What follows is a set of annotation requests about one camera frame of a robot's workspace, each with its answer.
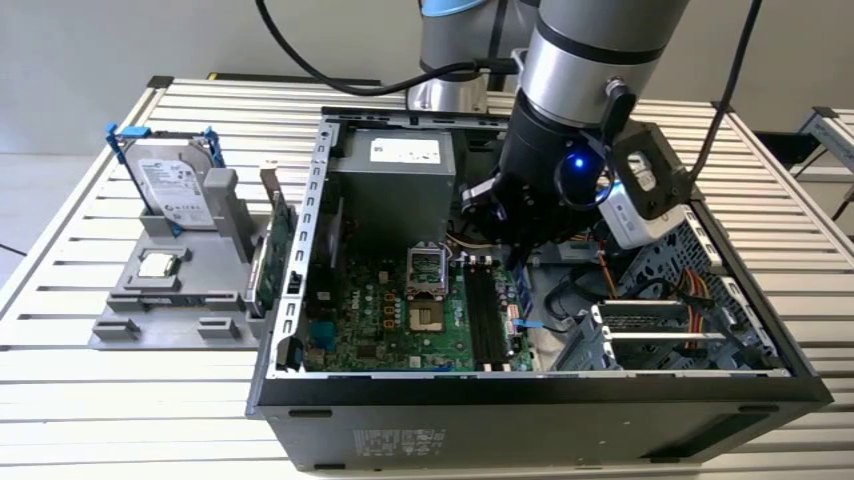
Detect RAM memory stick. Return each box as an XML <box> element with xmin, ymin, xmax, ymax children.
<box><xmin>509</xmin><ymin>252</ymin><xmax>536</xmax><ymax>324</ymax></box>
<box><xmin>108</xmin><ymin>295</ymin><xmax>240</xmax><ymax>307</ymax></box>

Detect orange yellow power wires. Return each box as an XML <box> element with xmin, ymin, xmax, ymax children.
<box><xmin>674</xmin><ymin>267</ymin><xmax>712</xmax><ymax>361</ymax></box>

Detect hard disk in blue carrier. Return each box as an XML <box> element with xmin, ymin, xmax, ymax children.
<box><xmin>104</xmin><ymin>125</ymin><xmax>225</xmax><ymax>236</ymax></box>

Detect thick black cable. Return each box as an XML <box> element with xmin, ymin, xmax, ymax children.
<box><xmin>686</xmin><ymin>0</ymin><xmax>766</xmax><ymax>181</ymax></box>
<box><xmin>252</xmin><ymin>0</ymin><xmax>519</xmax><ymax>97</ymax></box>

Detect perforated metal disk cage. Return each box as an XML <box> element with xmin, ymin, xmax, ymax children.
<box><xmin>551</xmin><ymin>298</ymin><xmax>742</xmax><ymax>372</ymax></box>

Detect grey parts rack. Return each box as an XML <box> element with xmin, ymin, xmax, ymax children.
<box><xmin>85</xmin><ymin>169</ymin><xmax>268</xmax><ymax>354</ymax></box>

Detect silver CPU chip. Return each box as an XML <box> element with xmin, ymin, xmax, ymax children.
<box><xmin>134</xmin><ymin>253</ymin><xmax>180</xmax><ymax>280</ymax></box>

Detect small silver camera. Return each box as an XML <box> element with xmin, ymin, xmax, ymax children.
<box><xmin>457</xmin><ymin>179</ymin><xmax>508</xmax><ymax>221</ymax></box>

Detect black RAM slot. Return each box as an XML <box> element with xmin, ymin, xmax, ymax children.
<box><xmin>479</xmin><ymin>260</ymin><xmax>505</xmax><ymax>374</ymax></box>
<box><xmin>471</xmin><ymin>260</ymin><xmax>496</xmax><ymax>374</ymax></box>
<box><xmin>487</xmin><ymin>260</ymin><xmax>513</xmax><ymax>374</ymax></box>
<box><xmin>464</xmin><ymin>260</ymin><xmax>488</xmax><ymax>374</ymax></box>

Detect green graphics card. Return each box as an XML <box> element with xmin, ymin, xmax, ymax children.
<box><xmin>243</xmin><ymin>159</ymin><xmax>299</xmax><ymax>321</ymax></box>

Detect metal slat side table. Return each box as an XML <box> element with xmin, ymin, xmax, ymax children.
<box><xmin>790</xmin><ymin>105</ymin><xmax>854</xmax><ymax>184</ymax></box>

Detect metal socket cover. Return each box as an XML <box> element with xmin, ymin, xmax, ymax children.
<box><xmin>404</xmin><ymin>243</ymin><xmax>448</xmax><ymax>297</ymax></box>

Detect blue tab data cable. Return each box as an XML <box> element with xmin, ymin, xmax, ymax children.
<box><xmin>509</xmin><ymin>316</ymin><xmax>575</xmax><ymax>332</ymax></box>

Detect grey power supply unit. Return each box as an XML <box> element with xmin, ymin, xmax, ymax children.
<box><xmin>329</xmin><ymin>127</ymin><xmax>459</xmax><ymax>251</ymax></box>

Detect CPU socket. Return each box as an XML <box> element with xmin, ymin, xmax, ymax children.
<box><xmin>407</xmin><ymin>298</ymin><xmax>447</xmax><ymax>335</ymax></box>

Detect black open PC case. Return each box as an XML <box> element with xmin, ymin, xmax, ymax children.
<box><xmin>244</xmin><ymin>105</ymin><xmax>835</xmax><ymax>474</ymax></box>

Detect green motherboard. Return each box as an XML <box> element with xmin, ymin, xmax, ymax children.
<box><xmin>303</xmin><ymin>249</ymin><xmax>535</xmax><ymax>374</ymax></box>

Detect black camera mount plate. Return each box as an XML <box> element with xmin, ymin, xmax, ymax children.
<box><xmin>610</xmin><ymin>123</ymin><xmax>694</xmax><ymax>227</ymax></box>

